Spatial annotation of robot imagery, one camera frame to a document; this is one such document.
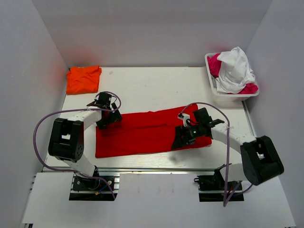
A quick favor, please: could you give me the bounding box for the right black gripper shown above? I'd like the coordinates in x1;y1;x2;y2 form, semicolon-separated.
171;123;203;150

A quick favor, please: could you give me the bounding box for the red t-shirt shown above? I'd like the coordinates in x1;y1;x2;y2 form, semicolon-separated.
95;103;213;159

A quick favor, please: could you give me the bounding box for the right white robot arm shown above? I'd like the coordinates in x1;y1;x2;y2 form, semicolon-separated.
171;108;285;190

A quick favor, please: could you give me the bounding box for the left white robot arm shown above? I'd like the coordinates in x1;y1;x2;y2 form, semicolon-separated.
48;91;122;190

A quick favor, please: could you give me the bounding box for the folded orange t-shirt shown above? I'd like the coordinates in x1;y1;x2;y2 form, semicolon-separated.
66;66;102;95

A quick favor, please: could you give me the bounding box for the white plastic basket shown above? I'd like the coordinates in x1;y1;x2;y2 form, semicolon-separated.
205;53;259;102

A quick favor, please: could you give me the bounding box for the pink t-shirt in basket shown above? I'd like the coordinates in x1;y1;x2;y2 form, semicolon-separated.
207;53;258;94

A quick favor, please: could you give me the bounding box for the white t-shirt in basket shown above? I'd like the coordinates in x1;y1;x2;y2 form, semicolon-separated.
216;47;256;94

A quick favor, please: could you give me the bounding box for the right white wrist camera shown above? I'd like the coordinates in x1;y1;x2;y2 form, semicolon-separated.
178;113;190;127

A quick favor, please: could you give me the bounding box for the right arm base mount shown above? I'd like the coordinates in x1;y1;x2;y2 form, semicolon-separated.
193;165;244;202

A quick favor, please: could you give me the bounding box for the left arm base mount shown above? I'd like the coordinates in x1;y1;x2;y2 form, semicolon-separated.
69;175;119;201

